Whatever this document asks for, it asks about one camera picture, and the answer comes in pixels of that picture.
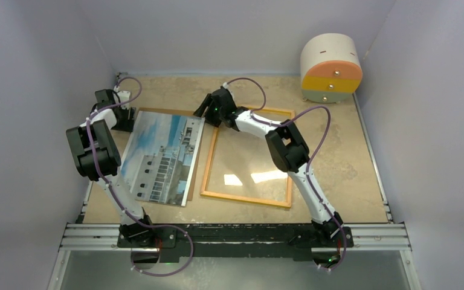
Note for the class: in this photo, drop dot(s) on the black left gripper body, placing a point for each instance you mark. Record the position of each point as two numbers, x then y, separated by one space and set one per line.
122 112

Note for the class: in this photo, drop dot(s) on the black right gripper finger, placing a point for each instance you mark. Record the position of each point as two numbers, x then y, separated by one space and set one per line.
212 117
199 112

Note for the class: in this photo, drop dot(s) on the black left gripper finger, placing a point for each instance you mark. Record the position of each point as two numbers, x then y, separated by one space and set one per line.
119 126
130 120

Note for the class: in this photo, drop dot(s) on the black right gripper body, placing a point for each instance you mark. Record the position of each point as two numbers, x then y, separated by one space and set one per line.
212 110

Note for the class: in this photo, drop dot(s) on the yellow wooden picture frame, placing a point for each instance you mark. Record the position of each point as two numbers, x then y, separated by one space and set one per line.
286 204

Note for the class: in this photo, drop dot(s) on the clear acrylic sheet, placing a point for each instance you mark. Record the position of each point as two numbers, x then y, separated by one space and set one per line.
242 166

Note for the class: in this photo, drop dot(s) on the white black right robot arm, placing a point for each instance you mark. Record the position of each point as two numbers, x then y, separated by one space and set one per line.
289 153

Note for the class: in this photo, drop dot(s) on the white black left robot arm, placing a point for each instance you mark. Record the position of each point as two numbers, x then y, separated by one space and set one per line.
97 157

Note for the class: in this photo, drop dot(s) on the building photo print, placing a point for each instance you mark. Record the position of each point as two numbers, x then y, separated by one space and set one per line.
164 156

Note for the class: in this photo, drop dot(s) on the brown cardboard backing board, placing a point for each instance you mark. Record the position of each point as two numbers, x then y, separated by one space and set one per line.
194 176

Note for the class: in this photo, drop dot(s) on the round three-drawer cabinet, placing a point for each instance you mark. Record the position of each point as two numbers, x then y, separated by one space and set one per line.
330 71

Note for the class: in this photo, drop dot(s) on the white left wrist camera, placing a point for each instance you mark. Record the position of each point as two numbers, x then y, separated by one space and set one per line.
120 95

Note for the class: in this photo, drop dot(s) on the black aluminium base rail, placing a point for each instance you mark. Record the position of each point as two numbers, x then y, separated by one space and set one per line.
299 242

